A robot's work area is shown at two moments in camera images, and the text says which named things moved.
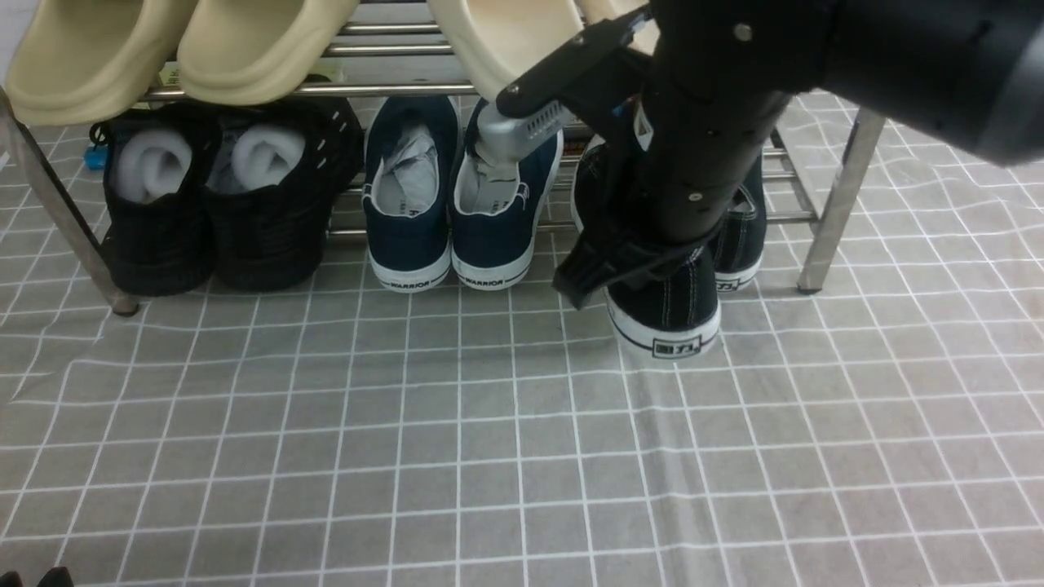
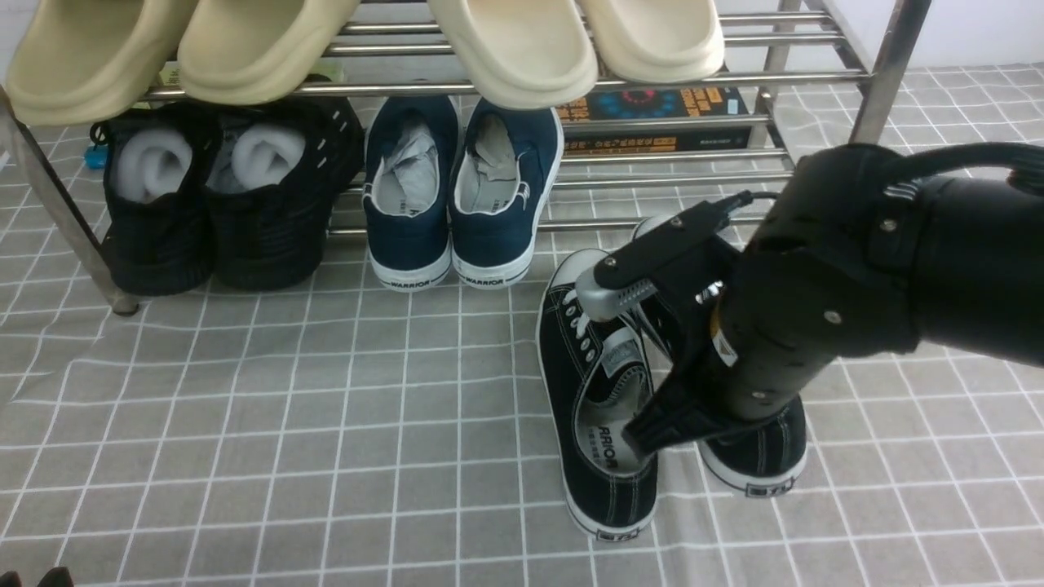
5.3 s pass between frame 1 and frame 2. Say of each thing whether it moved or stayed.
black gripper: moved
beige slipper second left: stayed
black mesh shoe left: stayed
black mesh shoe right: stayed
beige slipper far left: stayed
